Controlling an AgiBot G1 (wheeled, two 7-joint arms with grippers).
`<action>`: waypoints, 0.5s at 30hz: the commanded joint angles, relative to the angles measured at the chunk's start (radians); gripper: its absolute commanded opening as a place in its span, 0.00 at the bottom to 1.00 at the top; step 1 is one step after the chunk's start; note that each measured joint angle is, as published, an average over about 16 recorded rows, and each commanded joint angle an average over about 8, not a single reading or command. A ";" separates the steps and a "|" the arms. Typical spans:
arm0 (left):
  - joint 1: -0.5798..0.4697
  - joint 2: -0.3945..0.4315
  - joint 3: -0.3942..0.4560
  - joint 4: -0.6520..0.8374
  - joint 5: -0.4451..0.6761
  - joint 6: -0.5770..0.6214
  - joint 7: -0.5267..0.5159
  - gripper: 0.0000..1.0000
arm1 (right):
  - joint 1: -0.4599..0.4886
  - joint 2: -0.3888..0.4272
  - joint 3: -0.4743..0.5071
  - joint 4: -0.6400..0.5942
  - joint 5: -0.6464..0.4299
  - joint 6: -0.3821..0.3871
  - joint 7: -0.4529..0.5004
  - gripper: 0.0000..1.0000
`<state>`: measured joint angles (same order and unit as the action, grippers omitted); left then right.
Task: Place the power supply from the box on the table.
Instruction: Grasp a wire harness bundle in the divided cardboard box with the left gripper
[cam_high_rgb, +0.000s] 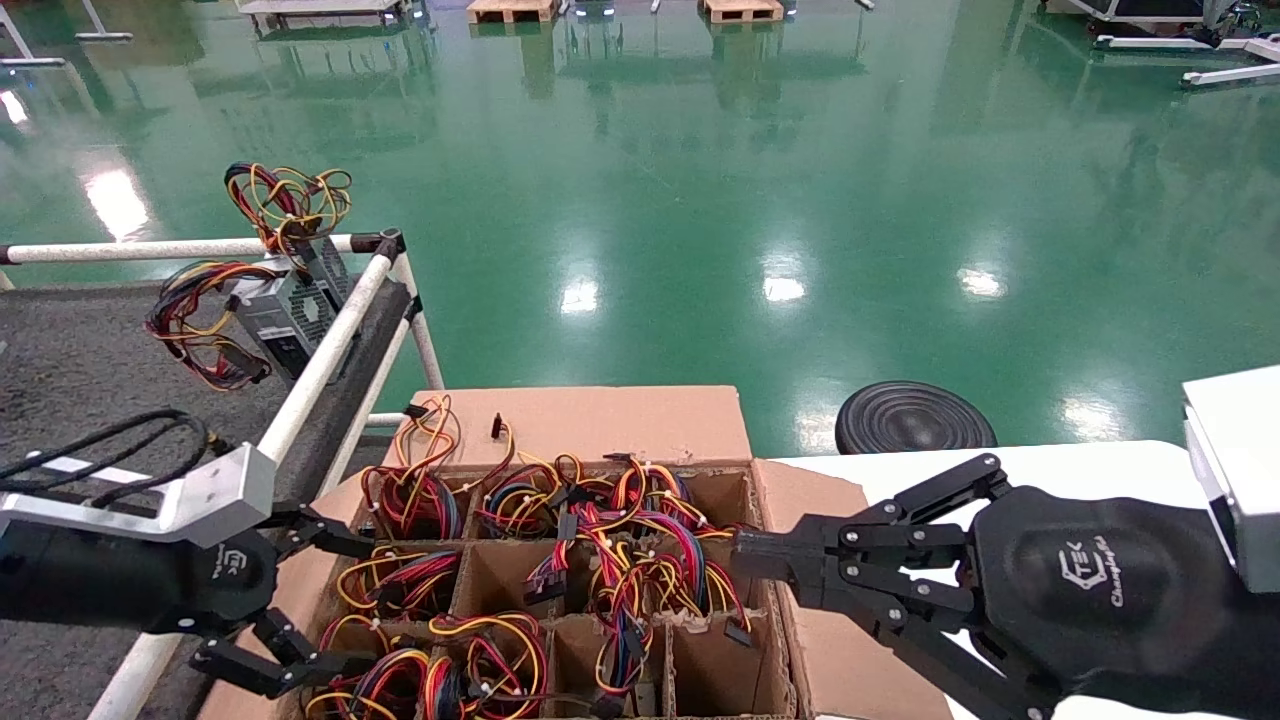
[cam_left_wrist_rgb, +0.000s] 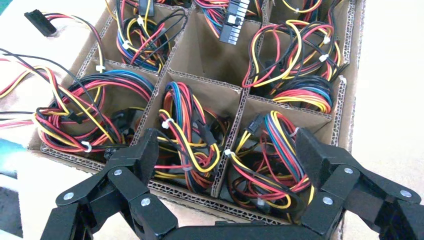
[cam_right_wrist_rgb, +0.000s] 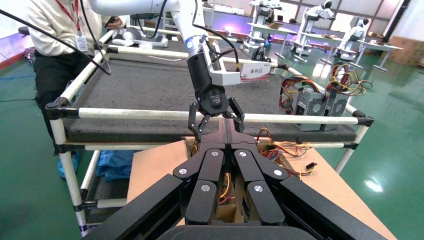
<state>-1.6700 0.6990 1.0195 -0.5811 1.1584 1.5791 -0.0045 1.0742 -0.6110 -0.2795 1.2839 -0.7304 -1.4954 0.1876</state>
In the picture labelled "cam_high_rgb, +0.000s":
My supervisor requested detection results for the cardboard box with dividers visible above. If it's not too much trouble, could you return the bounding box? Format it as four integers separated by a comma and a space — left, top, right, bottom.
200, 385, 951, 720

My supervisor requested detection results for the white wheeled equipment frame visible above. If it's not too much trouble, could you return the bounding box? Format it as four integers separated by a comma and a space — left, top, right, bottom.
1095, 35, 1280, 91

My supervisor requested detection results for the dark equipment case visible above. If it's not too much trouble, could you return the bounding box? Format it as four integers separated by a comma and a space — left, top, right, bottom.
1040, 0, 1251, 36

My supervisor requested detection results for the black round ribbed disc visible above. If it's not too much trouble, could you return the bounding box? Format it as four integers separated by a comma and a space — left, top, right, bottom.
835, 380, 999, 456

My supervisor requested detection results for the black foam rail pad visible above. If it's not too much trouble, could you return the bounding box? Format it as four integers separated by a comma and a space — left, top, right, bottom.
270, 280, 418, 501

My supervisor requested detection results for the grey metal platform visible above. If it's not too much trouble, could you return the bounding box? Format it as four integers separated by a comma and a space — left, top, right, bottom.
237, 0, 411, 26

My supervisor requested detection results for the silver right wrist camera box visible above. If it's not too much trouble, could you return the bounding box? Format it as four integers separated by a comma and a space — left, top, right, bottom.
1182, 365, 1280, 596

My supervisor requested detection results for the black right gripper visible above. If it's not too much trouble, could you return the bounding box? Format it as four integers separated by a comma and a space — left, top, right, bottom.
733, 453, 1280, 720

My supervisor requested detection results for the wooden pallet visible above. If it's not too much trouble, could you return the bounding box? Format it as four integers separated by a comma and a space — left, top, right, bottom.
700, 0, 786, 25
467, 0, 558, 25

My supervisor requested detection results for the grey felt mat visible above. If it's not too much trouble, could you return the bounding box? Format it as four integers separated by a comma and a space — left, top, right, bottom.
0, 283, 396, 720

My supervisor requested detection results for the white metal stand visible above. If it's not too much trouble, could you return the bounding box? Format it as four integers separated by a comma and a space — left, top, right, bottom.
0, 0, 67, 69
80, 0, 133, 43

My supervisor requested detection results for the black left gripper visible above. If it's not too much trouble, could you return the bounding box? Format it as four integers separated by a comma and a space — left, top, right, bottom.
0, 505, 379, 699

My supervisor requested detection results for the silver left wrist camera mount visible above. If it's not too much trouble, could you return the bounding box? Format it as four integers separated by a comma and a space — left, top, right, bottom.
0, 443, 278, 549

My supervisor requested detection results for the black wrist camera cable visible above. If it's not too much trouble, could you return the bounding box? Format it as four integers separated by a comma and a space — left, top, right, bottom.
85, 425, 211, 498
0, 408, 216, 481

